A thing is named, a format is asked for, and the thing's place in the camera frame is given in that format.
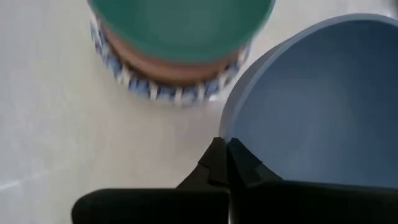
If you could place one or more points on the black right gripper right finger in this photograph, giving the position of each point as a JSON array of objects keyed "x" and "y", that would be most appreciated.
[{"x": 295, "y": 205}]

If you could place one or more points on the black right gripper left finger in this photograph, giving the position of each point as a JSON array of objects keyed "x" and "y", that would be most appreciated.
[{"x": 174, "y": 205}]

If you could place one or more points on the light blue plastic bowl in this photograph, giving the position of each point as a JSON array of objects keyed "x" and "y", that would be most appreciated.
[{"x": 311, "y": 102}]

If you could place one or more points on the blue patterned paper bowl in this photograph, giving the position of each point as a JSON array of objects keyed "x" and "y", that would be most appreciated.
[{"x": 143, "y": 87}]

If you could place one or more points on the coral red plastic bowl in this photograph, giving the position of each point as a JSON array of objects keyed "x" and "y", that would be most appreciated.
[{"x": 168, "y": 72}]

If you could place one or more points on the teal plastic bowl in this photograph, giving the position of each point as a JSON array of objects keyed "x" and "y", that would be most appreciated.
[{"x": 183, "y": 28}]

